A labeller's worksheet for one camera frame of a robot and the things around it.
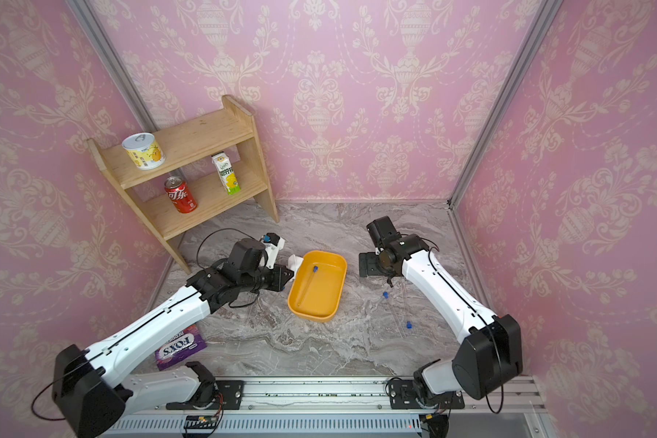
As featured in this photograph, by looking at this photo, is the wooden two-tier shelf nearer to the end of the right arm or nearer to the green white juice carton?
the green white juice carton

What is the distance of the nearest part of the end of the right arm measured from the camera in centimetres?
56

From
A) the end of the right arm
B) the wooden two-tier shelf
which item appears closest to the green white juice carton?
the wooden two-tier shelf

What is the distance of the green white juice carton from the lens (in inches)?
34.2

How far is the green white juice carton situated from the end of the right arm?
0.51m
